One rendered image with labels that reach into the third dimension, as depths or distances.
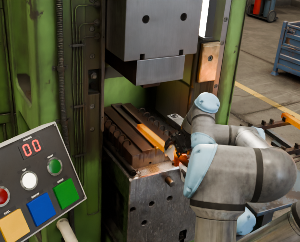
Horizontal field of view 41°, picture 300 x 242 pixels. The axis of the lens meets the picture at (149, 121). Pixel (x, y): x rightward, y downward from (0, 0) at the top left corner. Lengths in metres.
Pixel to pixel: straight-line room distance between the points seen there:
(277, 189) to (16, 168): 0.74
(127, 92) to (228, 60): 0.52
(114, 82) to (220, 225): 1.25
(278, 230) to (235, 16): 1.00
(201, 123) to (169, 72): 0.32
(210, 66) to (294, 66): 3.82
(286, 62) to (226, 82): 3.73
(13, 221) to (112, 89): 0.96
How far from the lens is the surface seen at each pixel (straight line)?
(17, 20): 1.78
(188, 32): 1.48
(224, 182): 0.82
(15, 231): 1.23
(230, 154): 0.84
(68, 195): 1.33
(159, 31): 1.42
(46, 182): 1.30
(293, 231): 1.09
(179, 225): 1.86
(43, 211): 1.28
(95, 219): 1.88
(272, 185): 0.85
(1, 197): 1.22
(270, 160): 0.85
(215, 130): 1.23
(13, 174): 1.24
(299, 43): 5.45
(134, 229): 1.72
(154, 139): 1.62
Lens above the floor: 1.82
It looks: 27 degrees down
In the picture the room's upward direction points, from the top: 4 degrees clockwise
